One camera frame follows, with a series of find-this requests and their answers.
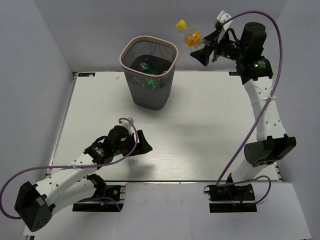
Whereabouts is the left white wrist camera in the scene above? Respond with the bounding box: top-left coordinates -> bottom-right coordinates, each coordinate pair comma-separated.
118,117 -> 135,134

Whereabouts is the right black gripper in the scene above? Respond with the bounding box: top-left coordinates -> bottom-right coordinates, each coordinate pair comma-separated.
190,29 -> 246,67

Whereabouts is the orange cap juice bottle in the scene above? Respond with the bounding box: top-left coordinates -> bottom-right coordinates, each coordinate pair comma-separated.
175,19 -> 205,52

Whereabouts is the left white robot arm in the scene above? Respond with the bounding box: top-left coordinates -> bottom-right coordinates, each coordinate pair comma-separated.
14,122 -> 153,232

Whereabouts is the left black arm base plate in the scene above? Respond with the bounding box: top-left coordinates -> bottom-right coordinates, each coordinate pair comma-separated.
72,184 -> 126,213

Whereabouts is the purple cable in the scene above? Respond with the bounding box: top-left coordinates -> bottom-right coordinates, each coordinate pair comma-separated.
0,117 -> 139,220
216,10 -> 285,205

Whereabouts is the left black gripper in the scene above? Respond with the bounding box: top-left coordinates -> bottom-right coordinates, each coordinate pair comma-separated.
113,129 -> 153,157

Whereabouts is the green soda bottle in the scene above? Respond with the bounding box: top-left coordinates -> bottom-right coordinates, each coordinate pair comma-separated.
140,62 -> 159,90

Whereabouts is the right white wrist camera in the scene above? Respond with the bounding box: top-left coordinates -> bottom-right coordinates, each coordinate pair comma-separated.
215,10 -> 232,43

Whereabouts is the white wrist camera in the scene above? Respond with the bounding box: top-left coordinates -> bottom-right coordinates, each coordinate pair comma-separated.
118,117 -> 135,134
215,10 -> 232,43

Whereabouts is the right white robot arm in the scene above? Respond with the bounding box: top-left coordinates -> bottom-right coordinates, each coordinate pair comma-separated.
190,22 -> 297,200

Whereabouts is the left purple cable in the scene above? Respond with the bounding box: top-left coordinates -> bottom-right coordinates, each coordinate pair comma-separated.
0,117 -> 139,220

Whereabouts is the grey mesh waste bin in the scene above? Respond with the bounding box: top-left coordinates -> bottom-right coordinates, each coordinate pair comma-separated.
119,35 -> 179,110

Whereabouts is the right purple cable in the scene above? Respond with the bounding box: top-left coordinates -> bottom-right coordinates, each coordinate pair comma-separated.
216,10 -> 285,205

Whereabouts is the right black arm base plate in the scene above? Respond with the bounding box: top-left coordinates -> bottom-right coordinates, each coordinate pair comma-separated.
203,184 -> 257,213

